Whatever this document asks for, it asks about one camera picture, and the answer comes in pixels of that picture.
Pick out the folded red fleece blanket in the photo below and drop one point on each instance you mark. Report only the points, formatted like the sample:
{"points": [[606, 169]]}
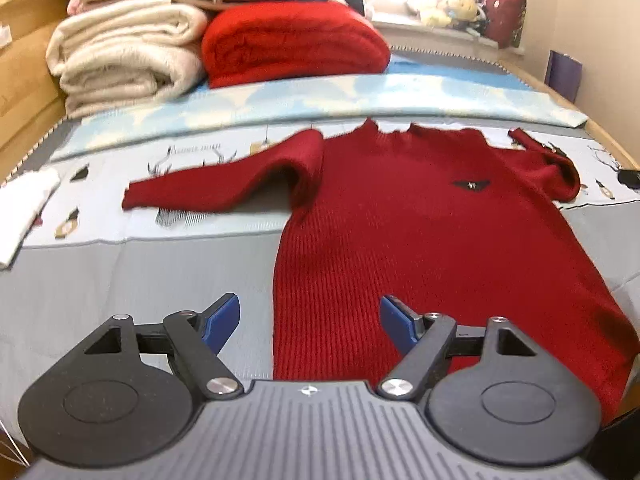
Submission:
{"points": [[295, 42]]}

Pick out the dark red cushion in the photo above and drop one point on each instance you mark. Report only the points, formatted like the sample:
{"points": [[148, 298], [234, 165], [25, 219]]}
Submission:
{"points": [[505, 15]]}

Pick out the pale yellow plush toy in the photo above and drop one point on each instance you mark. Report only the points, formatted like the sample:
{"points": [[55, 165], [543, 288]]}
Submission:
{"points": [[432, 14]]}

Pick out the small black object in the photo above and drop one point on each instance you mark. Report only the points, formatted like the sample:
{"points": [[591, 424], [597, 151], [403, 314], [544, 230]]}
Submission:
{"points": [[629, 179]]}

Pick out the light blue patterned mat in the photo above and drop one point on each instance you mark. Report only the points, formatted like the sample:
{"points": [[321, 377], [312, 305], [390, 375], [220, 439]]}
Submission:
{"points": [[310, 97]]}

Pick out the deer print bed sheet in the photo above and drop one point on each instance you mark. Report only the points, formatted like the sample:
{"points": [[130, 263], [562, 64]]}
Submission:
{"points": [[150, 270]]}

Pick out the folded cream fleece blanket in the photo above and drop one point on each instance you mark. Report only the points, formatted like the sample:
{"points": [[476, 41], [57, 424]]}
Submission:
{"points": [[125, 55]]}

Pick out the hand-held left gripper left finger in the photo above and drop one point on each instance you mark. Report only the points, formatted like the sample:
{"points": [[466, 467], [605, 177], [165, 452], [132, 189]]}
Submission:
{"points": [[224, 317]]}

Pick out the purple board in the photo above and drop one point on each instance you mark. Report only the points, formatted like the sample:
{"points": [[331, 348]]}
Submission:
{"points": [[564, 77]]}

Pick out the white cloth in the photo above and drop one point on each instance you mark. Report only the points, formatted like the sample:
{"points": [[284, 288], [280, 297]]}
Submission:
{"points": [[22, 210]]}

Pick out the dark red knit sweater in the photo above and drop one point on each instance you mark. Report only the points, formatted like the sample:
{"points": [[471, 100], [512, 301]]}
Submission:
{"points": [[425, 240]]}

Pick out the yellow and blue plush toy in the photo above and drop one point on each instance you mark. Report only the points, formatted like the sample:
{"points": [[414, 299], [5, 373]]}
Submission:
{"points": [[464, 6]]}

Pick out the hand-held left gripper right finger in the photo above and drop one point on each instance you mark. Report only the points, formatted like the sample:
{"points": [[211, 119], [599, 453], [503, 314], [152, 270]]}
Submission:
{"points": [[396, 317]]}

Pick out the white window sill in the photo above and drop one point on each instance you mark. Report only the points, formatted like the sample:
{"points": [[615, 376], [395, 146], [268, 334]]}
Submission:
{"points": [[450, 35]]}

